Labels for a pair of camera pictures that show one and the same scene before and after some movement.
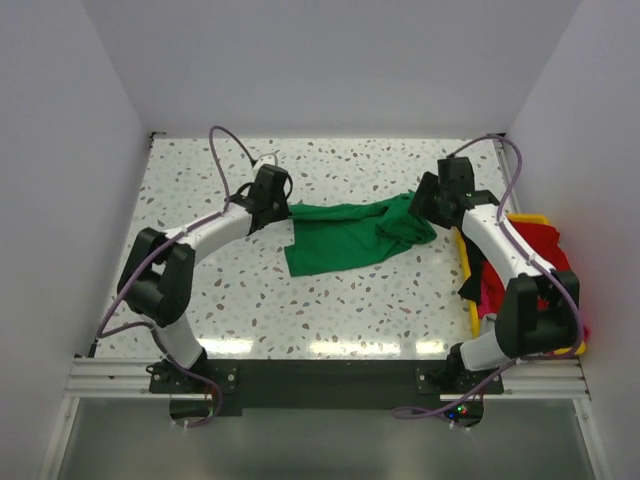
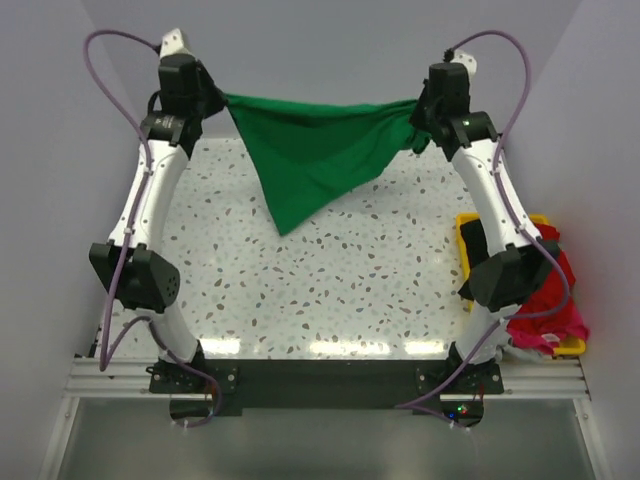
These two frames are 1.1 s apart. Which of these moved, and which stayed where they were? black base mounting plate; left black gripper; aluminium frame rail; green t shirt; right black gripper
Moved: green t shirt; left black gripper; right black gripper
Stayed: aluminium frame rail; black base mounting plate
